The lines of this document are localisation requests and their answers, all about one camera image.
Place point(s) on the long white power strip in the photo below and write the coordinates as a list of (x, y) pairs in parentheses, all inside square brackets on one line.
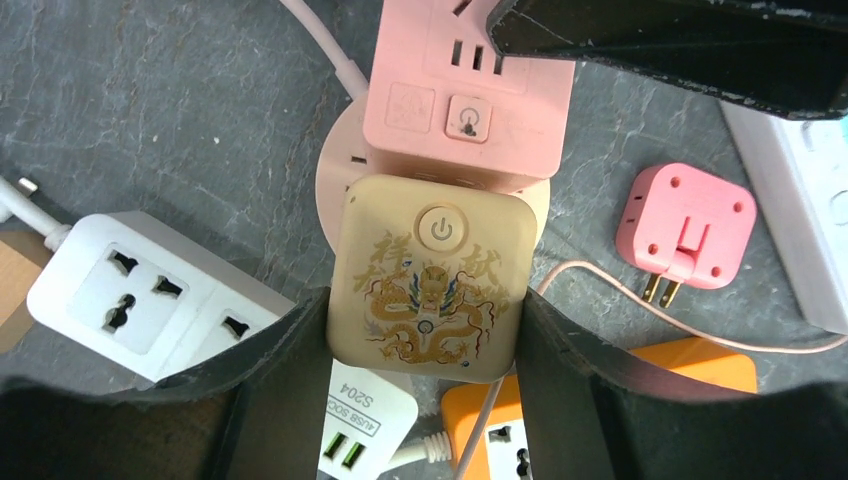
[(798, 170)]

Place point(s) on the small wooden block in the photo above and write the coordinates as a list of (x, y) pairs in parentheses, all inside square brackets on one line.
[(23, 257)]

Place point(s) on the pink cube socket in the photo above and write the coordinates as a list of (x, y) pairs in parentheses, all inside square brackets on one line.
[(444, 105)]

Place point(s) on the pink adapter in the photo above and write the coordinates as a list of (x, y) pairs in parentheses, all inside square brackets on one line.
[(687, 226)]

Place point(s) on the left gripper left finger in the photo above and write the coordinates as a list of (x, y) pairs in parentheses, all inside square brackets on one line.
[(254, 411)]

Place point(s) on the beige cube socket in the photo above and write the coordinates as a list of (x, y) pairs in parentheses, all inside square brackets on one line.
[(429, 279)]

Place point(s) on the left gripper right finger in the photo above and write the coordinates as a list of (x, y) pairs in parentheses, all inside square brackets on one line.
[(595, 411)]

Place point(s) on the orange power strip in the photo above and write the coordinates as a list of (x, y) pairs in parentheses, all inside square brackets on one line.
[(503, 450)]

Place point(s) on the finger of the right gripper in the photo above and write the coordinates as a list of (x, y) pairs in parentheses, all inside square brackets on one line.
[(782, 57)]

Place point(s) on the small white power strip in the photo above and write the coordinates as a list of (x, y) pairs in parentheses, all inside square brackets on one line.
[(142, 295)]

